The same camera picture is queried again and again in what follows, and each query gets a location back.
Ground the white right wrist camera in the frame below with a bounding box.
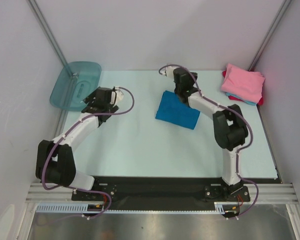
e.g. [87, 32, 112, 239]
[158, 66, 177, 79]

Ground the left aluminium frame post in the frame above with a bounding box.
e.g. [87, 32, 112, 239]
[26, 0, 68, 67]

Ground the aluminium front rail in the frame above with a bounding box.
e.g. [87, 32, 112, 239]
[25, 183, 299, 205]

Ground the right aluminium frame post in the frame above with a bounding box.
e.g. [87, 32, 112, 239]
[247, 0, 294, 71]

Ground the pink folded t-shirt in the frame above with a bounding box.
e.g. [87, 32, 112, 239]
[220, 62, 266, 103]

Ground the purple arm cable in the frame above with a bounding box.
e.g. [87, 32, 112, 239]
[158, 65, 260, 221]
[41, 86, 136, 221]

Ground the aluminium frame post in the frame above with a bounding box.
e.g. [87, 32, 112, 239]
[247, 0, 294, 71]
[26, 0, 68, 67]

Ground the white slotted cable duct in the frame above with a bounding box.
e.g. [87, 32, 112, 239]
[36, 203, 236, 215]

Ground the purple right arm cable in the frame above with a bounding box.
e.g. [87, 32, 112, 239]
[158, 65, 260, 221]

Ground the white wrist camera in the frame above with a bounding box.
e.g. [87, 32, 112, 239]
[158, 66, 177, 79]
[110, 86, 124, 106]

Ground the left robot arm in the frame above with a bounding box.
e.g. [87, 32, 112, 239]
[35, 87, 124, 200]

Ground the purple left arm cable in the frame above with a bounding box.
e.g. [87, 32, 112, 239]
[41, 86, 136, 221]

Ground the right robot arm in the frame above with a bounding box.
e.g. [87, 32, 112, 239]
[166, 67, 248, 201]

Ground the teal translucent plastic bin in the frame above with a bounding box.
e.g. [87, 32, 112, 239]
[49, 61, 102, 112]

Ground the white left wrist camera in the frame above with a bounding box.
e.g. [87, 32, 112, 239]
[110, 86, 124, 106]

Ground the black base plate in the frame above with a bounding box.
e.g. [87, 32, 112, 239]
[39, 175, 283, 212]

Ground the light blue folded t-shirt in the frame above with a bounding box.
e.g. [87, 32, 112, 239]
[225, 92, 257, 106]

